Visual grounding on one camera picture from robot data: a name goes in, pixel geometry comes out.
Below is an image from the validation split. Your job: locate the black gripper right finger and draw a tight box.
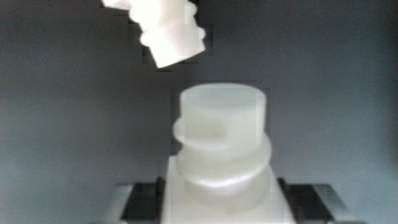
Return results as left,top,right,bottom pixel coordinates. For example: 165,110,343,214
277,178,346,224

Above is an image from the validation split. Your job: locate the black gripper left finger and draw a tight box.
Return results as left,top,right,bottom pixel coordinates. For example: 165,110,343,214
121,177,165,224

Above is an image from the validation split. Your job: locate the white leg tagged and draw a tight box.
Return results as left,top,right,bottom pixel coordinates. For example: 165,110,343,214
161,83,297,224
101,0,206,68

